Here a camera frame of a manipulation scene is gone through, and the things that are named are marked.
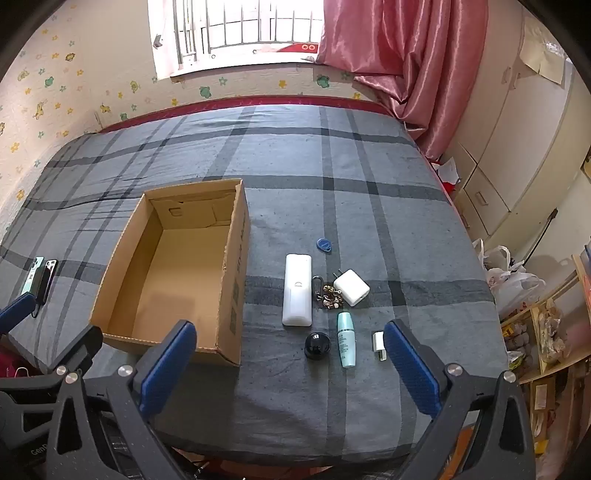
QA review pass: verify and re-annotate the red mattress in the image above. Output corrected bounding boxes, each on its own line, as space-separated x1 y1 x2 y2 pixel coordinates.
99 95 458 204

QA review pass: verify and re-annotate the paper sheet on wardrobe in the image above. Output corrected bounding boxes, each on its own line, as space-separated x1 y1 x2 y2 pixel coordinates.
519 21 570 85

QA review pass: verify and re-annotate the red windowsill item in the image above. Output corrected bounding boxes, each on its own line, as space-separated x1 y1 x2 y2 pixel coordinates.
277 41 320 63

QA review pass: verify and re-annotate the large white charger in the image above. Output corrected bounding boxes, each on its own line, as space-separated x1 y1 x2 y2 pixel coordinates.
331 269 371 308

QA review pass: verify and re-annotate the barred window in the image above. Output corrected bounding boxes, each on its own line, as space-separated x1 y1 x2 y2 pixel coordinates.
148 0 326 79

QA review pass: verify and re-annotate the white rectangular case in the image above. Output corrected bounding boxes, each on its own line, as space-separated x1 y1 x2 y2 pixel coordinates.
282 253 315 328

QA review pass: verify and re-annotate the white plastic bag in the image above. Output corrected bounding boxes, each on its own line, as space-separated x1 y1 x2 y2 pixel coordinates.
471 237 513 274
485 263 548 319

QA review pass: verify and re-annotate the black power bank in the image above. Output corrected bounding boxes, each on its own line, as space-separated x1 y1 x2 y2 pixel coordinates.
33 266 53 305

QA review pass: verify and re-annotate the brown bead keychain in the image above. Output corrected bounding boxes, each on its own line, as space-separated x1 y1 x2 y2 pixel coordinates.
313 274 346 311

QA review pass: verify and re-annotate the teal phone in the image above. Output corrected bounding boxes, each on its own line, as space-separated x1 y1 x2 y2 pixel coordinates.
21 256 45 296

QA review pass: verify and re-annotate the white wardrobe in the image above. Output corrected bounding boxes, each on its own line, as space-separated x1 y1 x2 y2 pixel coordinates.
445 9 591 236

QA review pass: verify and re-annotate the cardboard box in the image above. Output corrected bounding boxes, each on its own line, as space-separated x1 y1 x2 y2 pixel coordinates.
88 178 251 367

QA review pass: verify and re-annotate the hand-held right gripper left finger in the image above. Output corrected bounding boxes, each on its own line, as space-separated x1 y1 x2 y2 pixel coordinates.
46 320 198 480

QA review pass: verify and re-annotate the black round device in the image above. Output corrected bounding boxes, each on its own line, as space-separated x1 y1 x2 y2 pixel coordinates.
304 331 329 361

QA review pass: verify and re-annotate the pink satin curtain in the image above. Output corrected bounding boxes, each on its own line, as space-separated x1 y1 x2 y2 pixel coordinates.
315 0 490 162

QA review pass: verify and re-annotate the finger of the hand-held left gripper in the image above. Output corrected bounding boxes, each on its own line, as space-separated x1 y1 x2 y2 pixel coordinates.
44 325 104 377
0 292 38 335

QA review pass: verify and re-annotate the teal cosmetic bottle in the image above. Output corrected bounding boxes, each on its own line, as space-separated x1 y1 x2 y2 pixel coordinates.
337 311 357 368

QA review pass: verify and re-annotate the red cloth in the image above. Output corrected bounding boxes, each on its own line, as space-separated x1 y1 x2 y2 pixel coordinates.
0 348 31 378

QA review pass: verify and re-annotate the dark thin stick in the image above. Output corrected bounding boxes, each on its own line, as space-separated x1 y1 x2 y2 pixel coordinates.
525 209 558 269

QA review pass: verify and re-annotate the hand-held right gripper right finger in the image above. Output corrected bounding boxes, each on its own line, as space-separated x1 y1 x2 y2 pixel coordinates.
383 319 539 480

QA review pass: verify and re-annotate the wooden shelf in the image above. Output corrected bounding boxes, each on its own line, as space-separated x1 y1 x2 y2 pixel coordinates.
501 249 591 467

